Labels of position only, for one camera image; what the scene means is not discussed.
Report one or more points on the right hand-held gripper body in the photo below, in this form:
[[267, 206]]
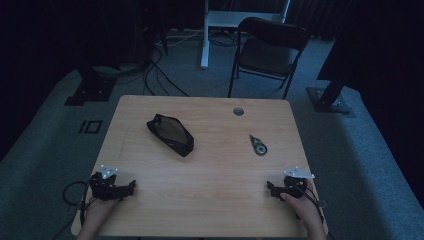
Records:
[[294, 185]]

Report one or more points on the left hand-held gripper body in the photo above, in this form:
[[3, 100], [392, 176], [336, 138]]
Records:
[[104, 185]]

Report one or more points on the correction tape dispenser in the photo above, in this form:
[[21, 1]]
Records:
[[258, 144]]

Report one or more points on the black mesh pencil case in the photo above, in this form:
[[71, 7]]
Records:
[[170, 134]]

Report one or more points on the person's left hand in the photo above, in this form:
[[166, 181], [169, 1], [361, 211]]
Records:
[[98, 208]]

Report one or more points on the person's right hand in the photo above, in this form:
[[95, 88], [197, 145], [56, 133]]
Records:
[[302, 208]]

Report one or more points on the black stand base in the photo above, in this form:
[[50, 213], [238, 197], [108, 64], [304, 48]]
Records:
[[328, 98], [90, 88]]

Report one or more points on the black folding chair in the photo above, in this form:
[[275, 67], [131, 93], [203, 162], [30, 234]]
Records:
[[266, 55]]

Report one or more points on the white desk frame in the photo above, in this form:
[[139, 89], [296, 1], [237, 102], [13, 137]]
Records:
[[230, 23]]

